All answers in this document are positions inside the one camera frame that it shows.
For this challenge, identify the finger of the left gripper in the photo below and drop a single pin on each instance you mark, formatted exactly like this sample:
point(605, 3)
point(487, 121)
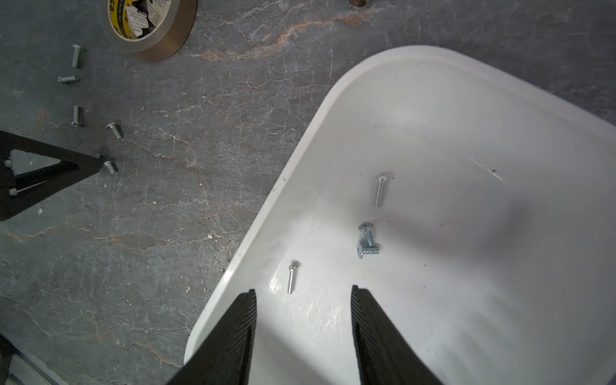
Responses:
point(22, 191)

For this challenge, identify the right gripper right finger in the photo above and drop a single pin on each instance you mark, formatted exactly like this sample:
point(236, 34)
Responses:
point(383, 355)

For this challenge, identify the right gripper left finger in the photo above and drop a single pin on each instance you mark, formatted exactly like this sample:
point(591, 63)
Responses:
point(225, 355)

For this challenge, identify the silver screw crossed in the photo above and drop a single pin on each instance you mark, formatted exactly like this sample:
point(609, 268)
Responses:
point(366, 229)
point(363, 250)

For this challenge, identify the white plastic storage box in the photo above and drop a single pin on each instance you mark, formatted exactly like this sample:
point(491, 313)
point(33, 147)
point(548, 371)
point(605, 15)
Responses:
point(496, 230)

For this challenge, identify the silver screw long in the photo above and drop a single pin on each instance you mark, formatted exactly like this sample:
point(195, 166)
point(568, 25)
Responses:
point(381, 180)

